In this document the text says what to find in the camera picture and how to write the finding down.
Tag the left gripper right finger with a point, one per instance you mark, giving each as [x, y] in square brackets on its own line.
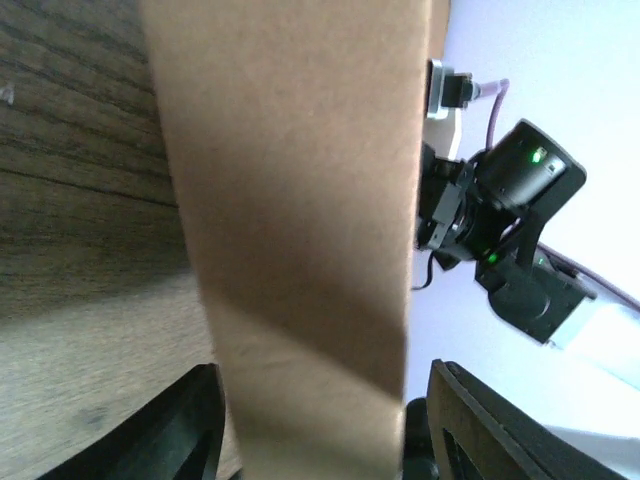
[478, 434]

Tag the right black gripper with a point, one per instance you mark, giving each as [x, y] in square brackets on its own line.
[496, 203]

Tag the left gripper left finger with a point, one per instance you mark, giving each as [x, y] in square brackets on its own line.
[176, 435]

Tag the brown cardboard box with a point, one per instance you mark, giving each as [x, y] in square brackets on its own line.
[293, 133]

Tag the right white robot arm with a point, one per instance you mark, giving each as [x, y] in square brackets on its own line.
[556, 301]

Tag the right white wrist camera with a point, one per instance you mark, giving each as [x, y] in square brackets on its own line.
[447, 94]

